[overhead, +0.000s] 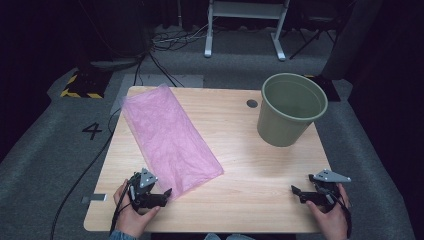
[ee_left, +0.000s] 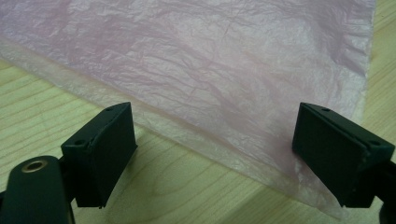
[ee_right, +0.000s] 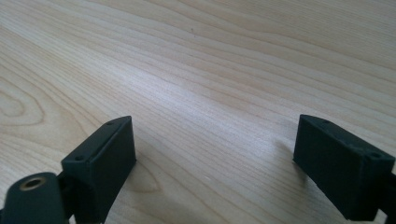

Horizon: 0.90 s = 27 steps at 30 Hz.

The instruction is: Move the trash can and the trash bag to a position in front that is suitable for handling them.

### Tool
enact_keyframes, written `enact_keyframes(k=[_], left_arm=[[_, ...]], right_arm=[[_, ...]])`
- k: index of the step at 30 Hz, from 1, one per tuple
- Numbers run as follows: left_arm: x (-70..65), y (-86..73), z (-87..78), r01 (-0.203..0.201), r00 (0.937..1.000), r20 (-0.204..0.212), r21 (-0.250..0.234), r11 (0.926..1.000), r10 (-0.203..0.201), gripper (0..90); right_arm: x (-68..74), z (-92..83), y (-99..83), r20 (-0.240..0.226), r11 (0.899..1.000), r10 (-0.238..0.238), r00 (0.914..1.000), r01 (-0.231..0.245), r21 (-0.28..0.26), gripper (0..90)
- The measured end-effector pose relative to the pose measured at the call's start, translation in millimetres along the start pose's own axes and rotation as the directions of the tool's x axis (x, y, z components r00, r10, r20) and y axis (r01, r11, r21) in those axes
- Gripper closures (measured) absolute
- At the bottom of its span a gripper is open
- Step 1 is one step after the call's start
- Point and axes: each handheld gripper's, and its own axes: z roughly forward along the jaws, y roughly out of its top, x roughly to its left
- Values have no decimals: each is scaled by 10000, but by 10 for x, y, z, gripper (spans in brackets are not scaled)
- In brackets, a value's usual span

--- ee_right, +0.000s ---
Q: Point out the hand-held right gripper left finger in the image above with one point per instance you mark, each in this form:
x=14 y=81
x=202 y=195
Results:
x=102 y=161

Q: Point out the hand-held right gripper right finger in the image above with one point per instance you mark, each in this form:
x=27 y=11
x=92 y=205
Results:
x=339 y=165

